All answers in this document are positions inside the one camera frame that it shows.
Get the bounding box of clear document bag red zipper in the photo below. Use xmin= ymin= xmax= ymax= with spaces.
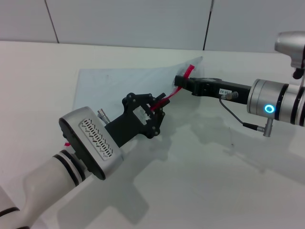
xmin=63 ymin=56 xmax=205 ymax=147

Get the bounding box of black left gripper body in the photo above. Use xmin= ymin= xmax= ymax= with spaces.
xmin=104 ymin=104 xmax=153 ymax=148

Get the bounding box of silver vented wrist camera box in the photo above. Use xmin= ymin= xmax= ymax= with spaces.
xmin=59 ymin=106 xmax=125 ymax=181

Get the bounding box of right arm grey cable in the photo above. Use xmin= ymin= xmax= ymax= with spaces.
xmin=218 ymin=91 xmax=275 ymax=137

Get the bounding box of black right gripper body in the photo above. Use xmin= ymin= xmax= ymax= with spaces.
xmin=190 ymin=76 xmax=253 ymax=105

